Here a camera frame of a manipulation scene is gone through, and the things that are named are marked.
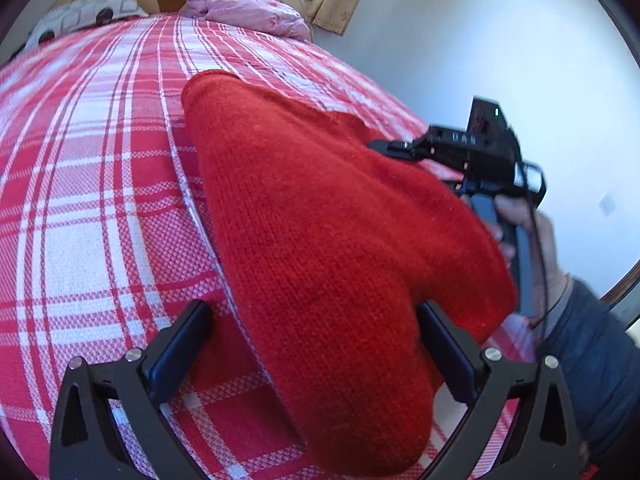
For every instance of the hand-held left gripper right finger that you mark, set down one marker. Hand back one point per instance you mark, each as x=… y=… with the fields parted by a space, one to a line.
x=450 y=355

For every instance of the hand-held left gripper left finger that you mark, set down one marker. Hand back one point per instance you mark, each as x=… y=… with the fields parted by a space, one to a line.
x=176 y=355

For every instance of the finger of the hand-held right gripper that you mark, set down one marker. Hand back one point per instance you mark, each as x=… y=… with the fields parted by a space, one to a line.
x=395 y=149

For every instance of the red knitted sweater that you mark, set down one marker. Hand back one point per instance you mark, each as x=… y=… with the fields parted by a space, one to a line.
x=325 y=240

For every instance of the person's right forearm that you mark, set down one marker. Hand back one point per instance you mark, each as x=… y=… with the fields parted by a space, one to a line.
x=600 y=360

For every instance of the person's right hand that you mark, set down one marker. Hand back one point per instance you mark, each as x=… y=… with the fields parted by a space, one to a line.
x=545 y=255

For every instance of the red white plaid bed sheet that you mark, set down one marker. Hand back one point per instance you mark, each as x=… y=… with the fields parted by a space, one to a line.
x=100 y=185

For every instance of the wooden baseboard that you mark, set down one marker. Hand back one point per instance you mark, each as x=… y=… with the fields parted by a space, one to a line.
x=622 y=282

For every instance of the pink pillow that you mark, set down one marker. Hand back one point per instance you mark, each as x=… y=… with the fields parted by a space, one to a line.
x=250 y=12

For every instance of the grey patterned pillow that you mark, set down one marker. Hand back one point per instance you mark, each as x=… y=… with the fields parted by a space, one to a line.
x=85 y=15

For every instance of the white wall outlet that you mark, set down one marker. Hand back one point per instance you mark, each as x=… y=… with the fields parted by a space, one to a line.
x=608 y=205

